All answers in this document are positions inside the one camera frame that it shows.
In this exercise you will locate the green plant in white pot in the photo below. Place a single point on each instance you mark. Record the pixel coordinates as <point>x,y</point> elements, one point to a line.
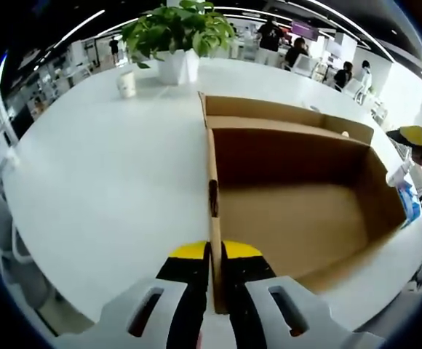
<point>178,32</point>

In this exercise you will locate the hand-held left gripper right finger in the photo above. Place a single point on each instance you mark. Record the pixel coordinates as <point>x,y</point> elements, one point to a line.
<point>247,291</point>

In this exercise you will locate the light blue soft tissue pack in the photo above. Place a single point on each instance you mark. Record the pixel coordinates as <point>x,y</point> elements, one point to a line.
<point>410,203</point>

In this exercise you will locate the purple wall screen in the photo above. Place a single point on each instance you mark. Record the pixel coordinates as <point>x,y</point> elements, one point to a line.
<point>305,28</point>

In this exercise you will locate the white paper cup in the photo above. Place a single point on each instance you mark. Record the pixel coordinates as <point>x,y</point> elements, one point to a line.
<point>126,84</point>

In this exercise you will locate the brown cardboard shoe box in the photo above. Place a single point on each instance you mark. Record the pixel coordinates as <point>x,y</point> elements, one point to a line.
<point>287,218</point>

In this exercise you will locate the person's left hand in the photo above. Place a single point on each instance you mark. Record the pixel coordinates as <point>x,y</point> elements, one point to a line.
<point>201,338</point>

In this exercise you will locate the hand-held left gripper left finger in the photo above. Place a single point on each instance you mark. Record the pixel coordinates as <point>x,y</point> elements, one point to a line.
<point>185,291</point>

